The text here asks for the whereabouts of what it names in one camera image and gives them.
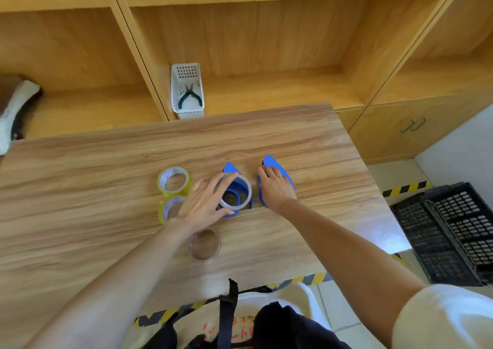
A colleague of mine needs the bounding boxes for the person's right hand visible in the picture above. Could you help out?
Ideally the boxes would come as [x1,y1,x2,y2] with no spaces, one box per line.
[257,164,298,214]

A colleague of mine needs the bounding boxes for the blue tape dispenser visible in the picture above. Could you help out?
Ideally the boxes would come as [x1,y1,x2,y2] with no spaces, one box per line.
[257,154,296,208]
[215,162,254,219]

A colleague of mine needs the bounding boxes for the yellow tape roll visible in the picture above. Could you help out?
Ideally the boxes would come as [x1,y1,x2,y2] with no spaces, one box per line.
[157,166,192,198]
[158,195,188,225]

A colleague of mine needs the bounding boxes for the wooden shelf cabinet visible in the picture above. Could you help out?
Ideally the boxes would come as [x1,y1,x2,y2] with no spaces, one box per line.
[0,0,493,165]

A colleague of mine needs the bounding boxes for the black shoulder strap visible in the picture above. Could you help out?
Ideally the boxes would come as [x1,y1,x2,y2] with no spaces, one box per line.
[217,278,239,349]

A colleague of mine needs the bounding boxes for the clear tape roll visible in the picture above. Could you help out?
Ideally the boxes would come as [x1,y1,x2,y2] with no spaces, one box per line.
[187,229,222,262]
[217,172,253,211]

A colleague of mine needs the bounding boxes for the person's left forearm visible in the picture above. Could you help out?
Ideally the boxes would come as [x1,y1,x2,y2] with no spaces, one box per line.
[23,220,203,349]

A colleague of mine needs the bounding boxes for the green handled pliers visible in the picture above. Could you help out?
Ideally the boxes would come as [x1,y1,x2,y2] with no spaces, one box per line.
[180,83,203,110]

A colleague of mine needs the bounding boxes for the person's right forearm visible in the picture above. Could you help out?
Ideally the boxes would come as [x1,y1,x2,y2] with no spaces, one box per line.
[277,199,426,349]

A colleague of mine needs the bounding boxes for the black plastic crate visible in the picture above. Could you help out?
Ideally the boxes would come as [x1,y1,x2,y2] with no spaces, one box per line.
[389,192,487,287]
[423,182,493,284]

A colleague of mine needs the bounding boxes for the white shirt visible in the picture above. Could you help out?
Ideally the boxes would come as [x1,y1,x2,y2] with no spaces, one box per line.
[127,281,493,349]

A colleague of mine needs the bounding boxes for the white plastic basket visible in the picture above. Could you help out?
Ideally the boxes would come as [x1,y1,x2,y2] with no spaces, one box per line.
[170,62,205,119]

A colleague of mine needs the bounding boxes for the white electronic scale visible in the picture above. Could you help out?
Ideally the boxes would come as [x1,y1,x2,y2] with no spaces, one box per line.
[0,76,43,156]

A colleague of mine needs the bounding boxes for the person's left hand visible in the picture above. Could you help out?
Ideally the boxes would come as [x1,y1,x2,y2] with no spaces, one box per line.
[171,171,239,233]

